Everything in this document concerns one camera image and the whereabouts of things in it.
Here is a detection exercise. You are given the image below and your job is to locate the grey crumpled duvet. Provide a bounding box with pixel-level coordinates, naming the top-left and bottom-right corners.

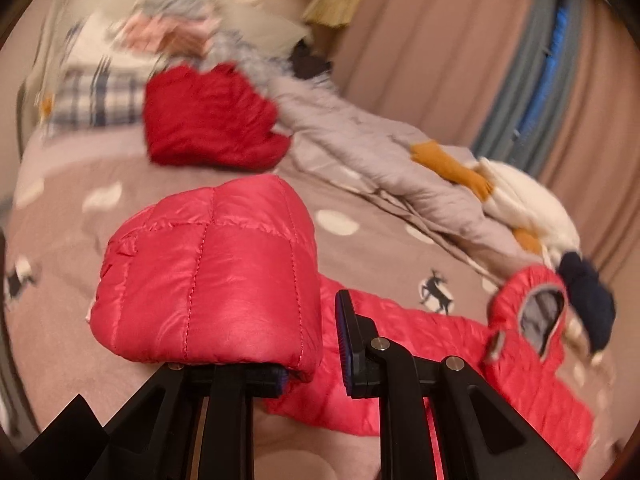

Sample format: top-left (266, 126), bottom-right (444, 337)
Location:
top-left (209, 34), bottom-right (542, 281)

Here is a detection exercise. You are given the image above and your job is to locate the plaid pillow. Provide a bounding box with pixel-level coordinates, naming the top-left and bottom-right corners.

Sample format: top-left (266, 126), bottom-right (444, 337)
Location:
top-left (47, 68), bottom-right (148, 131)

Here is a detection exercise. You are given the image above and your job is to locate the polka dot bed cover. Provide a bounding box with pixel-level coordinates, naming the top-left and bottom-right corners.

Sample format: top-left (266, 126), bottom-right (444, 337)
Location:
top-left (4, 123), bottom-right (616, 480)

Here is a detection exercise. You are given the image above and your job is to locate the white goose plush toy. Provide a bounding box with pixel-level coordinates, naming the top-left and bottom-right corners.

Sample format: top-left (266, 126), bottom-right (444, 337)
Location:
top-left (410, 140), bottom-right (582, 268)

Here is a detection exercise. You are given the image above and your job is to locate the navy blue folded garment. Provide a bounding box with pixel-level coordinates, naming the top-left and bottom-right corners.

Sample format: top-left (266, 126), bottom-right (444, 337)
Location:
top-left (556, 252), bottom-right (616, 354)

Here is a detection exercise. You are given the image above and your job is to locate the pink curtain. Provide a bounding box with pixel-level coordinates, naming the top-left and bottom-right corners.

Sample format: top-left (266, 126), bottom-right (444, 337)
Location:
top-left (334, 0), bottom-right (639, 277)

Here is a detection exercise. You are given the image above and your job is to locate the dark red folded down jacket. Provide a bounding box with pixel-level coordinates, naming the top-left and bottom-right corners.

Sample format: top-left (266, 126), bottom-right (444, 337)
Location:
top-left (142, 63), bottom-right (291, 172)

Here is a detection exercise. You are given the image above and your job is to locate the beige pillow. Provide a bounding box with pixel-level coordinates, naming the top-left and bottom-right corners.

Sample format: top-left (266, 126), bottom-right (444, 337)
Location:
top-left (220, 1), bottom-right (312, 58)

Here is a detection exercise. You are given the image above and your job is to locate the blue-grey inner curtain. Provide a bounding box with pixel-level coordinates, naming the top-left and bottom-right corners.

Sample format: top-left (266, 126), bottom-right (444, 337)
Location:
top-left (472, 0), bottom-right (586, 178)

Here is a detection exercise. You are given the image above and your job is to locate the black small garment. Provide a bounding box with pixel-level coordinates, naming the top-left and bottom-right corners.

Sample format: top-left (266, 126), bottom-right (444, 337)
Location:
top-left (288, 39), bottom-right (332, 80)

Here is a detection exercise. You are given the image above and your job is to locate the pile of pastel clothes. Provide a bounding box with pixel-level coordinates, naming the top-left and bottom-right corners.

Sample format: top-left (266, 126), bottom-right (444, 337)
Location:
top-left (106, 0), bottom-right (262, 58)

